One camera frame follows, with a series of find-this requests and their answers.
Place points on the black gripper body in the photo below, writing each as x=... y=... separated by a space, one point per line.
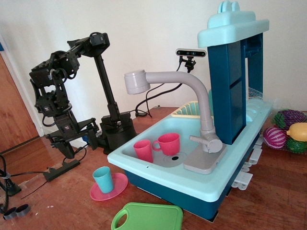
x=69 y=129

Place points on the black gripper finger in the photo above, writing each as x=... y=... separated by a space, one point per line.
x=92 y=140
x=66 y=149

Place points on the teal plastic cup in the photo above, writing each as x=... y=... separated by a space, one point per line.
x=103 y=178

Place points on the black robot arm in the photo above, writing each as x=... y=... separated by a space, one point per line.
x=51 y=99

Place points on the toy kitchen sink unit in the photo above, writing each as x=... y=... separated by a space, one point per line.
x=234 y=40

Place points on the black power strip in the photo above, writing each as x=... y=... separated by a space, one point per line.
x=55 y=173

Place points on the pink plastic plate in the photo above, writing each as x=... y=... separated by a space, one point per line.
x=120 y=182

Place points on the pink plastic tumbler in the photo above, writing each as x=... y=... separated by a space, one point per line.
x=143 y=150

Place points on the wooden door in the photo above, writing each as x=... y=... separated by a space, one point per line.
x=16 y=125

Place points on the black tripod leg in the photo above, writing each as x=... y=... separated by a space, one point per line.
x=9 y=187

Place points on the pink plastic mug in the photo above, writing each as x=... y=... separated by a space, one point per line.
x=168 y=143

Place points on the black tape roll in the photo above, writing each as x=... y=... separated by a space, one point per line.
x=10 y=213
x=22 y=210

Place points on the green plastic cutting board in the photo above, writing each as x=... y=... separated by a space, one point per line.
x=143 y=216

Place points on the yellow dish rack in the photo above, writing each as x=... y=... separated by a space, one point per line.
x=188 y=110

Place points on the grey toy faucet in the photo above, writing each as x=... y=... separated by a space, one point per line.
x=210 y=149

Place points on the purple white toy vegetable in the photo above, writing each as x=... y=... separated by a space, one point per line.
x=274 y=137

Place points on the purple toy eggplant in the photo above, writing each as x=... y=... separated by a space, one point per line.
x=285 y=118

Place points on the yellow toy lemon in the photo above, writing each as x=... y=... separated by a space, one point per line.
x=298 y=131

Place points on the grey depth camera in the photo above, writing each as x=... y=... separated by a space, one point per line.
x=190 y=52

